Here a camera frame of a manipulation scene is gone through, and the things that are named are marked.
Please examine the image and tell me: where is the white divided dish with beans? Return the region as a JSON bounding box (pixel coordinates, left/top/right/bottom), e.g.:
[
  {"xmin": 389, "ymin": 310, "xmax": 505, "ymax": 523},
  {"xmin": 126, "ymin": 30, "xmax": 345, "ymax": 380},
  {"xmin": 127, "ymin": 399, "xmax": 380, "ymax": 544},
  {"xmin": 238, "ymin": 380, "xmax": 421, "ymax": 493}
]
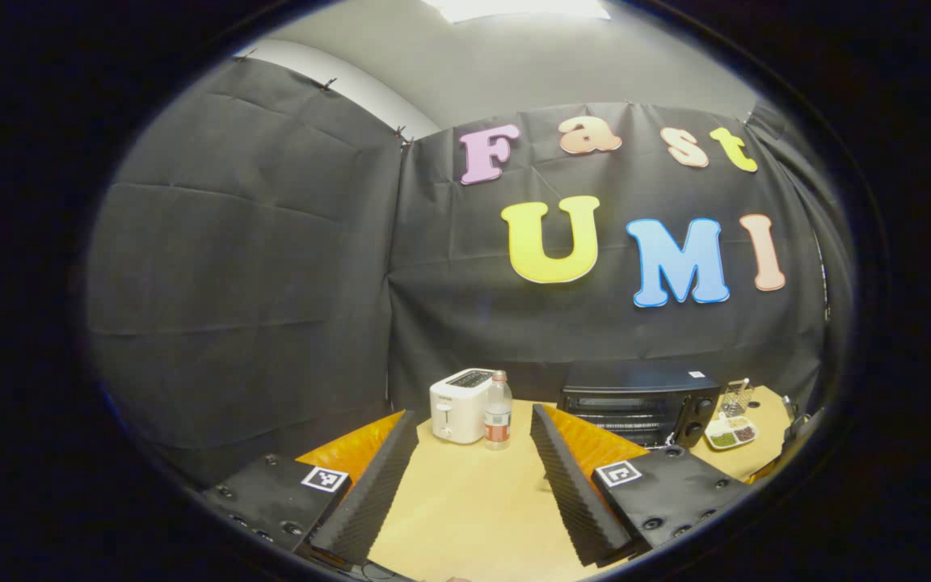
[{"xmin": 704, "ymin": 415, "xmax": 759, "ymax": 451}]

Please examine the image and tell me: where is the black electric oven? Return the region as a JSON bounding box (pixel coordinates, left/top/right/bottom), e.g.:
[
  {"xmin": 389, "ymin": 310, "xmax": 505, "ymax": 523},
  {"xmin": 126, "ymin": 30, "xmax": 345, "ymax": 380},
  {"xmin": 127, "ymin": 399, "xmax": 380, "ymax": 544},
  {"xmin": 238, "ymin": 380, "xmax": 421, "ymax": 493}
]
[{"xmin": 558, "ymin": 368, "xmax": 722, "ymax": 449}]

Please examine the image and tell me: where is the ceiling light panel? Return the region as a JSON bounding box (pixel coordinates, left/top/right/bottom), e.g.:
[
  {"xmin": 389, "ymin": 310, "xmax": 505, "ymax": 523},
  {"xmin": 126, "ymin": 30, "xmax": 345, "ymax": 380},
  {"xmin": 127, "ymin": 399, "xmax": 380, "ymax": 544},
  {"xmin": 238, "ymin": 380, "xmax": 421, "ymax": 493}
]
[{"xmin": 421, "ymin": 0, "xmax": 612, "ymax": 23}]

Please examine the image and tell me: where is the white toaster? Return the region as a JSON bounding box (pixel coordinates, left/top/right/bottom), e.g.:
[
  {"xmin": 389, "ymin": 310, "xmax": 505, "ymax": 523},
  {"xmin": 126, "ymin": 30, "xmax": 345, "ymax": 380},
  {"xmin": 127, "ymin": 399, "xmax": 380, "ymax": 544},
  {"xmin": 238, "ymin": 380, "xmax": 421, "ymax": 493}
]
[{"xmin": 430, "ymin": 369, "xmax": 495, "ymax": 445}]

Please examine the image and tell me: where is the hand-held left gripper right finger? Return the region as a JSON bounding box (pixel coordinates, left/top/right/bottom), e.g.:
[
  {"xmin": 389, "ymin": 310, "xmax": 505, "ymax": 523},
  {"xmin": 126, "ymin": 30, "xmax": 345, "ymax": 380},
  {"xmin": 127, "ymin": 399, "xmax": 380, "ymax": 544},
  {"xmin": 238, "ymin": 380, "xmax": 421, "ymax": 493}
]
[{"xmin": 530, "ymin": 404, "xmax": 753, "ymax": 567}]

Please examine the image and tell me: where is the clear plastic water bottle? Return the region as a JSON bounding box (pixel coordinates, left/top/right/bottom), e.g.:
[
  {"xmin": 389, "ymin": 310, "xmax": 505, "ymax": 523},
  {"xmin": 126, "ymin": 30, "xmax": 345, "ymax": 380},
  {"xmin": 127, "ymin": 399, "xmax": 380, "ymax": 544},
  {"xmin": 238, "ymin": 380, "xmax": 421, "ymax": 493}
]
[{"xmin": 484, "ymin": 370, "xmax": 513, "ymax": 451}]

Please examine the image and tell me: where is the metal wire mesh holder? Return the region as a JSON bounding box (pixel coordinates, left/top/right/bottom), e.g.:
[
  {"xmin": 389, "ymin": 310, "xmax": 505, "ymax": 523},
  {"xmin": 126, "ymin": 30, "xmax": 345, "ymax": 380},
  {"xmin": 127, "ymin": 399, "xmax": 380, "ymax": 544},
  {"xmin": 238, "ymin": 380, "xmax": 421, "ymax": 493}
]
[{"xmin": 720, "ymin": 378, "xmax": 755, "ymax": 417}]

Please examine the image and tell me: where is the black backdrop cloth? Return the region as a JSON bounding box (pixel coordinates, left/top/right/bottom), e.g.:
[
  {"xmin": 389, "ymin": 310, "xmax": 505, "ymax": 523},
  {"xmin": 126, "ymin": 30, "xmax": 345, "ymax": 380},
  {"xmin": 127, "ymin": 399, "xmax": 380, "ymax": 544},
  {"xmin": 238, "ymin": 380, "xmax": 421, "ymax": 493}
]
[{"xmin": 86, "ymin": 57, "xmax": 854, "ymax": 486}]

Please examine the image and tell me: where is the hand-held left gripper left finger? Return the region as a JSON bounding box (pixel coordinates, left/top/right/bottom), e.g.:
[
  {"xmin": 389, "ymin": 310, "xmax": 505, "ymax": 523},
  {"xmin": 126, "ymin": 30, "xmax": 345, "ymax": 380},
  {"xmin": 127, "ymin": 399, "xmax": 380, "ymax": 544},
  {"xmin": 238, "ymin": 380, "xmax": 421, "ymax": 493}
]
[{"xmin": 203, "ymin": 410, "xmax": 419, "ymax": 565}]

